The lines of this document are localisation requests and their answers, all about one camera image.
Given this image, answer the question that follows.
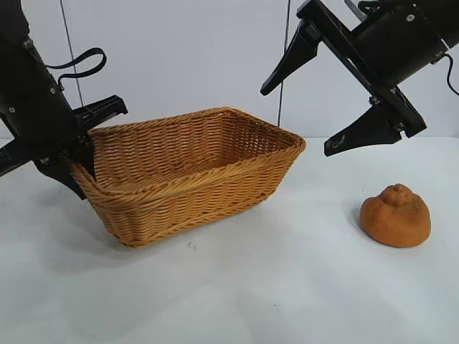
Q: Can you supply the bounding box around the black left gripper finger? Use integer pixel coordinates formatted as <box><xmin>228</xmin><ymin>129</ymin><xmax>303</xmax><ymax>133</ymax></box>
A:
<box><xmin>75</xmin><ymin>139</ymin><xmax>98</xmax><ymax>181</ymax></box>
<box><xmin>33</xmin><ymin>154</ymin><xmax>88</xmax><ymax>201</ymax></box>

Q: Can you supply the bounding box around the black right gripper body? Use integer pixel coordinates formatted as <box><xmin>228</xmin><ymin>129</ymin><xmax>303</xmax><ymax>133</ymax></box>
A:
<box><xmin>296</xmin><ymin>0</ymin><xmax>451</xmax><ymax>139</ymax></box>

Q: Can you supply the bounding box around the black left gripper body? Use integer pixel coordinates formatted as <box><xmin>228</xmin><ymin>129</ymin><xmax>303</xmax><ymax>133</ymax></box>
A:
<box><xmin>0</xmin><ymin>34</ymin><xmax>129</xmax><ymax>178</ymax></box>

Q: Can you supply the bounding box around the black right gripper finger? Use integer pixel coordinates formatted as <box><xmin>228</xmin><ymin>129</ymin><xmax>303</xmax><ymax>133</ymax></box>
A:
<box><xmin>323</xmin><ymin>105</ymin><xmax>403</xmax><ymax>157</ymax></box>
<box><xmin>260</xmin><ymin>19</ymin><xmax>321</xmax><ymax>96</ymax></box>

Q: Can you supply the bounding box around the woven wicker basket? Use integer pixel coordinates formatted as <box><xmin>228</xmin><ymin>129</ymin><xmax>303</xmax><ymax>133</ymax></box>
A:
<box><xmin>70</xmin><ymin>105</ymin><xmax>308</xmax><ymax>249</ymax></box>

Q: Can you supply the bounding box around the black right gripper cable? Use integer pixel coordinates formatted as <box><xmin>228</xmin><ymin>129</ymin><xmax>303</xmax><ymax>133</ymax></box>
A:
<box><xmin>432</xmin><ymin>52</ymin><xmax>459</xmax><ymax>97</ymax></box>

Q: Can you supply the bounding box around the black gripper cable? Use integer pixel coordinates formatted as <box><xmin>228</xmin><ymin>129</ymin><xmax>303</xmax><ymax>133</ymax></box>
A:
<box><xmin>432</xmin><ymin>52</ymin><xmax>459</xmax><ymax>97</ymax></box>
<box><xmin>44</xmin><ymin>47</ymin><xmax>108</xmax><ymax>87</ymax></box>

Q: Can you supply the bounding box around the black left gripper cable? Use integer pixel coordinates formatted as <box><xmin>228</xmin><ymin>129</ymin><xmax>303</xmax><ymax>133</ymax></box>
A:
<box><xmin>44</xmin><ymin>47</ymin><xmax>108</xmax><ymax>87</ymax></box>

